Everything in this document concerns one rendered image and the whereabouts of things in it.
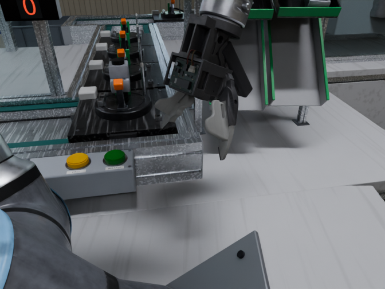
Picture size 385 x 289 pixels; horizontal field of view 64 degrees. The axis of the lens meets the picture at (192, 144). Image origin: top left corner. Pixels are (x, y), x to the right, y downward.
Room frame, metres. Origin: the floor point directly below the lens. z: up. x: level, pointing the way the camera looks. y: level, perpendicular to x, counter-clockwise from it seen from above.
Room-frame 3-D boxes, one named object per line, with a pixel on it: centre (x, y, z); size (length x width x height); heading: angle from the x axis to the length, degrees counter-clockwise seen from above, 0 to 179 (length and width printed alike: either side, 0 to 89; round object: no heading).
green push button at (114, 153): (0.50, 0.15, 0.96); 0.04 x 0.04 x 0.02
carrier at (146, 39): (1.45, 0.30, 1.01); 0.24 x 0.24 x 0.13; 10
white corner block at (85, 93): (0.79, 0.29, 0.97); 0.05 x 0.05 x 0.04; 10
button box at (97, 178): (0.48, 0.22, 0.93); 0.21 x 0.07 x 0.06; 100
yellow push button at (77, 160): (0.48, 0.22, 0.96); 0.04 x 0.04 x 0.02
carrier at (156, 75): (0.96, 0.22, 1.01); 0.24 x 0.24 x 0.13; 10
